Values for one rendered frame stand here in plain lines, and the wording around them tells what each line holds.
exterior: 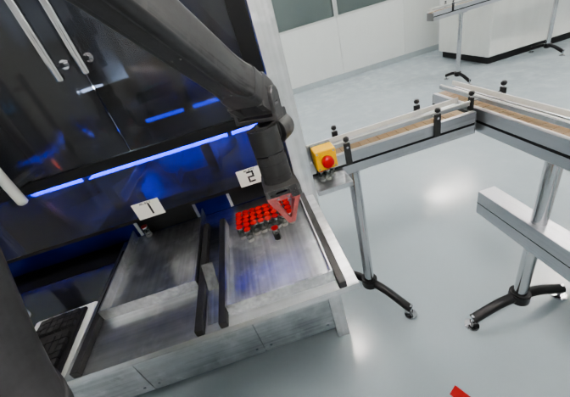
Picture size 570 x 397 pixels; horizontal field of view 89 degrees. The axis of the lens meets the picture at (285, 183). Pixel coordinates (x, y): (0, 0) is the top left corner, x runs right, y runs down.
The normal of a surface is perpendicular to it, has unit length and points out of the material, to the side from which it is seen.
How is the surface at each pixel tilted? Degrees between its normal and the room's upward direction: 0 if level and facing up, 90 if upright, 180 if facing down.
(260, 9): 90
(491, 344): 0
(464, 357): 0
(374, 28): 90
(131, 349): 0
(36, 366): 83
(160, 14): 92
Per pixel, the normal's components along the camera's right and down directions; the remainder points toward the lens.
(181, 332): -0.25, -0.82
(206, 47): 0.93, -0.01
